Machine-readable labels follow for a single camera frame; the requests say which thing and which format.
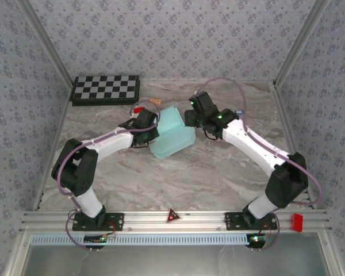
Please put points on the light blue paper box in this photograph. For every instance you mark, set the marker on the light blue paper box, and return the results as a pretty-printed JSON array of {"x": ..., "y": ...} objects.
[{"x": 169, "y": 135}]

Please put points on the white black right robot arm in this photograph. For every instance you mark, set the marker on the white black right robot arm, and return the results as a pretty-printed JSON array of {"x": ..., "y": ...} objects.
[{"x": 287, "y": 181}]

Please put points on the aluminium side rail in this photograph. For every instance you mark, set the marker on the aluminium side rail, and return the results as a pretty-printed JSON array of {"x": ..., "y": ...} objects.
[
  {"x": 290, "y": 126},
  {"x": 56, "y": 138}
]

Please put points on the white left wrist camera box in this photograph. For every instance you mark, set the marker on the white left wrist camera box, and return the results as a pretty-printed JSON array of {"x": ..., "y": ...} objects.
[{"x": 135, "y": 115}]

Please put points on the black grey chessboard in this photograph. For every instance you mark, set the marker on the black grey chessboard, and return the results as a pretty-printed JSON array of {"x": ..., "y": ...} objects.
[{"x": 105, "y": 90}]

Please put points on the left circuit board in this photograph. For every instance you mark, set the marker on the left circuit board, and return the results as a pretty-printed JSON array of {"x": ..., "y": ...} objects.
[{"x": 95, "y": 238}]

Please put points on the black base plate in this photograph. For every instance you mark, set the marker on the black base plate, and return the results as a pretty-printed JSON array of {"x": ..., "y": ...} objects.
[
  {"x": 233, "y": 221},
  {"x": 118, "y": 221}
]

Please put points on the small orange tag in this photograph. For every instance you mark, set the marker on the small orange tag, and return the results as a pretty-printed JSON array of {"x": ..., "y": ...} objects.
[{"x": 155, "y": 101}]

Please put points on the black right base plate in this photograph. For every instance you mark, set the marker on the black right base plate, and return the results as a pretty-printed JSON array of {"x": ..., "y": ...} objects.
[{"x": 233, "y": 221}]

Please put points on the right circuit board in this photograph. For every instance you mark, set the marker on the right circuit board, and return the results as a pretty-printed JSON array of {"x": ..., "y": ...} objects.
[{"x": 257, "y": 240}]

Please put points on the red block on rail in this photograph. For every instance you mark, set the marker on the red block on rail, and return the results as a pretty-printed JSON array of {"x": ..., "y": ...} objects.
[{"x": 298, "y": 222}]

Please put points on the aluminium back rail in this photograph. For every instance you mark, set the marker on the aluminium back rail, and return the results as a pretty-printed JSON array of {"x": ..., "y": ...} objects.
[{"x": 175, "y": 81}]

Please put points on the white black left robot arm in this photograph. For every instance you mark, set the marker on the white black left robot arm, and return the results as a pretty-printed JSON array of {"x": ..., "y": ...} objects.
[{"x": 77, "y": 172}]

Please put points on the aluminium mounting rail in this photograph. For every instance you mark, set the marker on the aluminium mounting rail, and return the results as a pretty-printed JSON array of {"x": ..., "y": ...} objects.
[{"x": 149, "y": 221}]

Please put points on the small red block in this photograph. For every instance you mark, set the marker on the small red block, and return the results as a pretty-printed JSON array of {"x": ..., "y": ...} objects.
[{"x": 138, "y": 110}]

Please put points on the circuit board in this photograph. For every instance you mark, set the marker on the circuit board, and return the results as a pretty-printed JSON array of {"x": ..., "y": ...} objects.
[
  {"x": 95, "y": 238},
  {"x": 257, "y": 240}
]

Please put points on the aluminium frame post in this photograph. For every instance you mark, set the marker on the aluminium frame post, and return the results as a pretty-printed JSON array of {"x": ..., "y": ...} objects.
[
  {"x": 47, "y": 43},
  {"x": 299, "y": 43}
]

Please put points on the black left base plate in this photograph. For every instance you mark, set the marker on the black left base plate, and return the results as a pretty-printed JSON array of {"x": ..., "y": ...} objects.
[{"x": 118, "y": 221}]

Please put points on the red black triangle sign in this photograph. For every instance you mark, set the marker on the red black triangle sign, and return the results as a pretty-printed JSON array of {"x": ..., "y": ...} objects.
[{"x": 172, "y": 217}]

